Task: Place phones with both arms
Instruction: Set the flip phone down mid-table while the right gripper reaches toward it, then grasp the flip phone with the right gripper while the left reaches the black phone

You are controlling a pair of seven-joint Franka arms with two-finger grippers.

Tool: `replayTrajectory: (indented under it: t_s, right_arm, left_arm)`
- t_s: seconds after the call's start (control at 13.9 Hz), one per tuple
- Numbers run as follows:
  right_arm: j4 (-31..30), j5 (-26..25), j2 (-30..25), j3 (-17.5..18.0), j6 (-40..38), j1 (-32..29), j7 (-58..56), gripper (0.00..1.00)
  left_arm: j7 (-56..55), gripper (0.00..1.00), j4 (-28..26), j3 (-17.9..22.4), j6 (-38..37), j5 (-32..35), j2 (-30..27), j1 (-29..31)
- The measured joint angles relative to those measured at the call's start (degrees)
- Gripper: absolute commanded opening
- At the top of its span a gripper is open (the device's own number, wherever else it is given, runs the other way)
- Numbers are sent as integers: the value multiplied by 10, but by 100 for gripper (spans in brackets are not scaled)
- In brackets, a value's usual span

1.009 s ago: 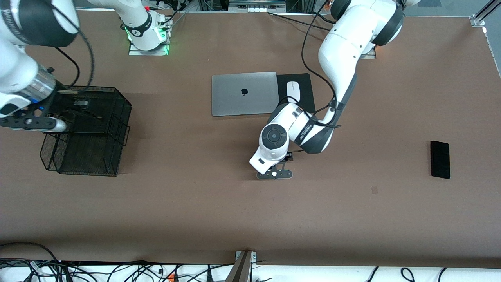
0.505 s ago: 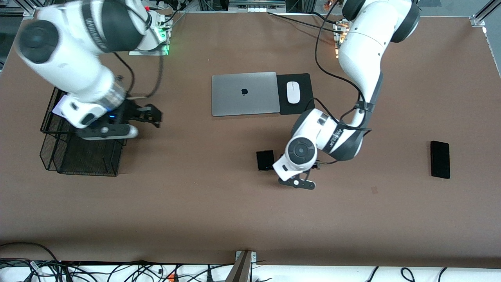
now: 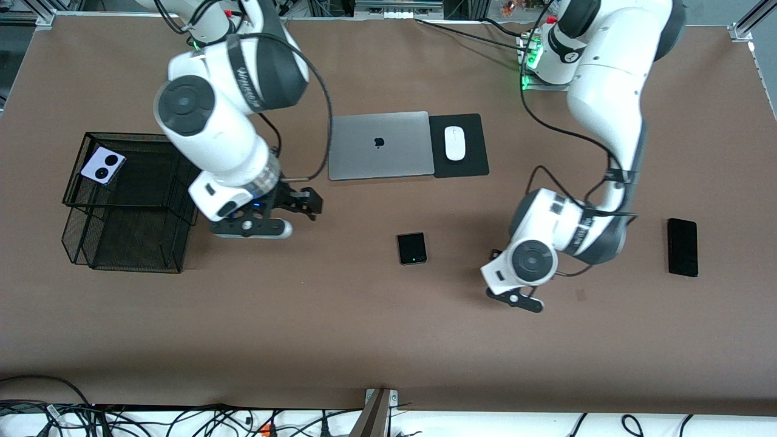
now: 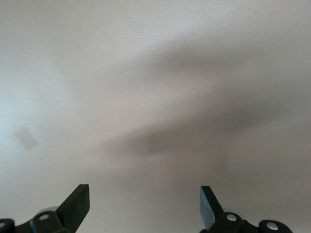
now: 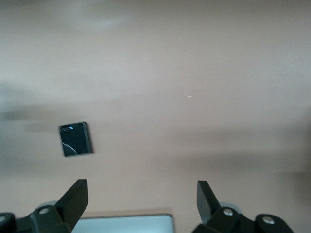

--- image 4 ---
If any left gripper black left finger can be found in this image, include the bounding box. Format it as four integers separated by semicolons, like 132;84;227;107
0;183;90;233

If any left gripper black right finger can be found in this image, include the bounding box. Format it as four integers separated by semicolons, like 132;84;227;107
199;185;292;233

